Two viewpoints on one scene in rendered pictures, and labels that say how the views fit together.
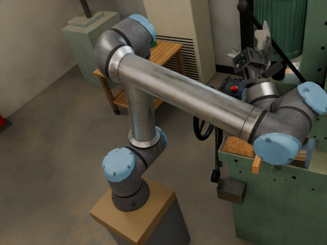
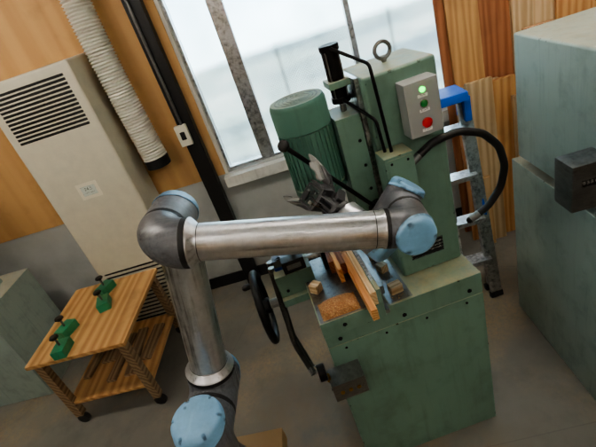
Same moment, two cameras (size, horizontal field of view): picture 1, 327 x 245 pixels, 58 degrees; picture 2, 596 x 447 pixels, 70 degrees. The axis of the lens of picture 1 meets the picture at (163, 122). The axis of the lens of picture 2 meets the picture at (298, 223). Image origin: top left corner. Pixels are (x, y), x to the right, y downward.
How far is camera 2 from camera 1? 43 cm
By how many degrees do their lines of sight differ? 35
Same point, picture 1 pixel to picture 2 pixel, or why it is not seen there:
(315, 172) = (420, 294)
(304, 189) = (419, 324)
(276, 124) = (404, 211)
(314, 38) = (355, 158)
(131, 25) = (174, 199)
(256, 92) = not seen: hidden behind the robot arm
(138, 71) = (228, 232)
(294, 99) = (396, 192)
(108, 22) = (15, 287)
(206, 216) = not seen: outside the picture
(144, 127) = (214, 345)
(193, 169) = (260, 420)
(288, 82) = not seen: hidden behind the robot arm
